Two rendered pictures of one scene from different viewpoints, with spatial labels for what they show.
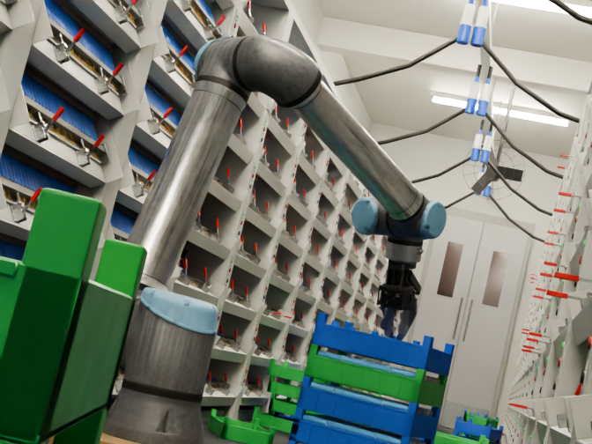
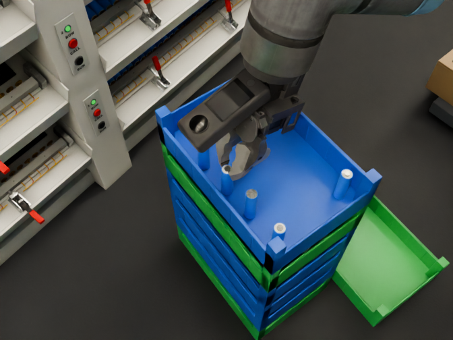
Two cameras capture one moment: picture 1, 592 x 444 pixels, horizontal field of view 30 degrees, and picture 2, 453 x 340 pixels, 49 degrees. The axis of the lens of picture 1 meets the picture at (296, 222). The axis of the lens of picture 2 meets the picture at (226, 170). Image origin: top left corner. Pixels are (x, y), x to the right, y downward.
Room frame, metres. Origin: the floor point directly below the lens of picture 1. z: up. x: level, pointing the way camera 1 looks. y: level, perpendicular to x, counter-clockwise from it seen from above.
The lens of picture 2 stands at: (3.18, -0.13, 1.09)
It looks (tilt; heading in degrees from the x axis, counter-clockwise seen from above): 58 degrees down; 207
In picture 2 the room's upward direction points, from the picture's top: straight up
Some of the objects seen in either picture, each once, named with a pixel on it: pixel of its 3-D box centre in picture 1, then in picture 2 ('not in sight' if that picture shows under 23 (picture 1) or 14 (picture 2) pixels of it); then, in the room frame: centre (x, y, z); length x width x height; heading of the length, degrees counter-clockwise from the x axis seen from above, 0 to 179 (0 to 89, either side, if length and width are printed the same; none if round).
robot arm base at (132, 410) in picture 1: (157, 412); not in sight; (2.07, 0.17, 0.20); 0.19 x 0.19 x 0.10
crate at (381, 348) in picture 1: (383, 344); (261, 156); (2.77, -0.28, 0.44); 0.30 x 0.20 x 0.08; 64
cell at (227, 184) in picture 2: not in sight; (227, 179); (2.83, -0.31, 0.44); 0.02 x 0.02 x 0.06
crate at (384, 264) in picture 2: not in sight; (363, 242); (2.63, -0.07, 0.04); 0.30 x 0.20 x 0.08; 63
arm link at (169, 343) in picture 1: (170, 338); not in sight; (2.08, 0.18, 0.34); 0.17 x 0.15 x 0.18; 44
